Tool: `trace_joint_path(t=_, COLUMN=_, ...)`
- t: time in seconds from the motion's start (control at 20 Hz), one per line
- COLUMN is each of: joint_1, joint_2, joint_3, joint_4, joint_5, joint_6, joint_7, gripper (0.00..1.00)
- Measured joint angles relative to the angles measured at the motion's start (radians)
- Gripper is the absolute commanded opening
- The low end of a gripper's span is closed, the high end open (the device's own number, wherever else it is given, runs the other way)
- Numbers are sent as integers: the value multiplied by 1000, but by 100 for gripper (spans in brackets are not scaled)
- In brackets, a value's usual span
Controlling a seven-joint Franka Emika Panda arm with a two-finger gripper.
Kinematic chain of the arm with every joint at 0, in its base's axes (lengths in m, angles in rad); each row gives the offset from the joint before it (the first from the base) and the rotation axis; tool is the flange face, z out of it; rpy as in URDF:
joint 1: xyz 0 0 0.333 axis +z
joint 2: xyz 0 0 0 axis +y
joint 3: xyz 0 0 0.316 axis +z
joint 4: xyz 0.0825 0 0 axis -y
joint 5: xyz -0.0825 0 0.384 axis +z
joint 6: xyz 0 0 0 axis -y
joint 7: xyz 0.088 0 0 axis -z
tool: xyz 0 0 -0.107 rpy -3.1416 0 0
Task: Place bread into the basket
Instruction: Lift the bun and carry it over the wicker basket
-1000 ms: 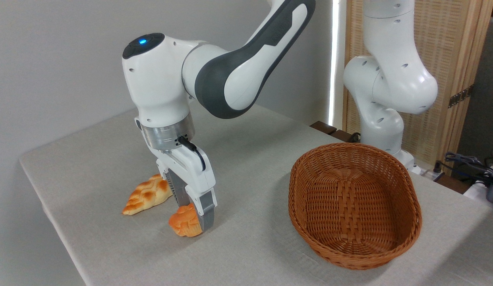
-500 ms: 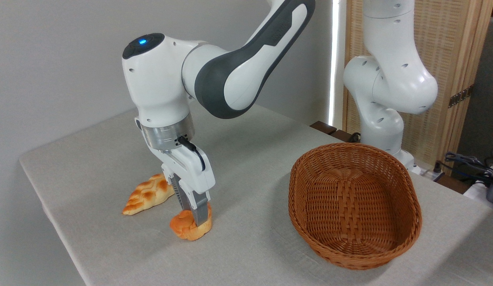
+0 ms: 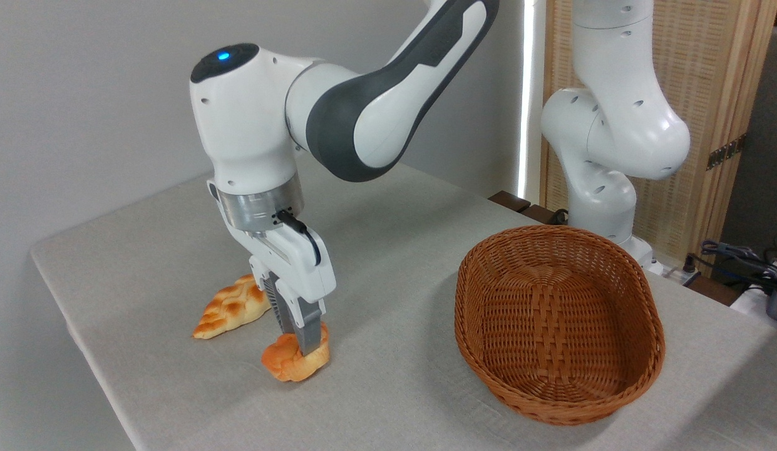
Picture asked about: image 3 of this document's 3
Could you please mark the brown wicker oval basket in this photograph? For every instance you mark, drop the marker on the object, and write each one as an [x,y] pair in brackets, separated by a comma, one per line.
[551,313]

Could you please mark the metal screen hinge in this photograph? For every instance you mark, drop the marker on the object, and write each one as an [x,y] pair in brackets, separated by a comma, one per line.
[726,152]

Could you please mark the round orange bread bun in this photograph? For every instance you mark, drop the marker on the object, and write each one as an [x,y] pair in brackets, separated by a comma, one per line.
[288,363]

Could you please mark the braided golden bread loaf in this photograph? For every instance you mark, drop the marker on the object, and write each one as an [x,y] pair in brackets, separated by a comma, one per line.
[228,310]

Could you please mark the grey tablecloth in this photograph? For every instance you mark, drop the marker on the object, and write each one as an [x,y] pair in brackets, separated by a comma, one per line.
[388,300]

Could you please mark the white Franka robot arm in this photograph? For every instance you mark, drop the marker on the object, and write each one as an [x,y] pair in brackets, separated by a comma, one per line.
[250,125]

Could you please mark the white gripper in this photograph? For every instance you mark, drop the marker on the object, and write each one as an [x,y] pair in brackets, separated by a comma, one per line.
[300,269]

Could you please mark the dark wooden furniture piece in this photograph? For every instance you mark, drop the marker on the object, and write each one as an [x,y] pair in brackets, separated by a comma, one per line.
[510,200]

